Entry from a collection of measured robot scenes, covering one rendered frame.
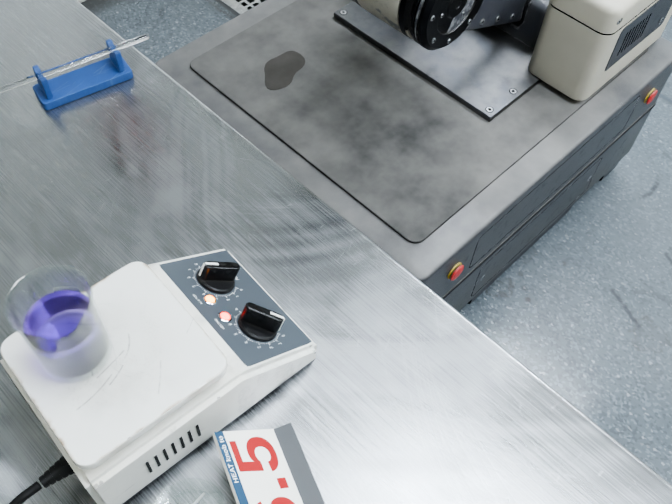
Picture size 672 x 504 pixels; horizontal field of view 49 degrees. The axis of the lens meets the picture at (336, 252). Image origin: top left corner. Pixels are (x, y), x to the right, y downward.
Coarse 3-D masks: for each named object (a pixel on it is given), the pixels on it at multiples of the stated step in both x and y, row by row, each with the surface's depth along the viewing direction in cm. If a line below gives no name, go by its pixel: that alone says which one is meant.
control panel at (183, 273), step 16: (208, 256) 63; (224, 256) 64; (176, 272) 59; (192, 272) 60; (240, 272) 63; (192, 288) 58; (240, 288) 61; (256, 288) 62; (208, 304) 58; (224, 304) 59; (240, 304) 59; (256, 304) 60; (272, 304) 61; (208, 320) 56; (224, 320) 57; (288, 320) 60; (224, 336) 56; (240, 336) 56; (288, 336) 59; (304, 336) 60; (240, 352) 55; (256, 352) 56; (272, 352) 57
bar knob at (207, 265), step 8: (208, 264) 59; (216, 264) 59; (224, 264) 60; (232, 264) 60; (200, 272) 59; (208, 272) 59; (216, 272) 59; (224, 272) 60; (232, 272) 60; (200, 280) 59; (208, 280) 59; (216, 280) 60; (224, 280) 60; (232, 280) 61; (208, 288) 59; (216, 288) 59; (224, 288) 60; (232, 288) 60
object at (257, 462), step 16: (240, 448) 54; (256, 448) 55; (272, 448) 56; (240, 464) 53; (256, 464) 54; (272, 464) 55; (256, 480) 53; (272, 480) 54; (256, 496) 52; (272, 496) 53; (288, 496) 54
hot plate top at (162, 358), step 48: (96, 288) 55; (144, 288) 55; (144, 336) 53; (192, 336) 53; (48, 384) 50; (96, 384) 51; (144, 384) 51; (192, 384) 51; (96, 432) 49; (144, 432) 49
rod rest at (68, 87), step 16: (96, 64) 80; (112, 64) 80; (48, 80) 78; (64, 80) 79; (80, 80) 79; (96, 80) 79; (112, 80) 79; (48, 96) 76; (64, 96) 77; (80, 96) 78
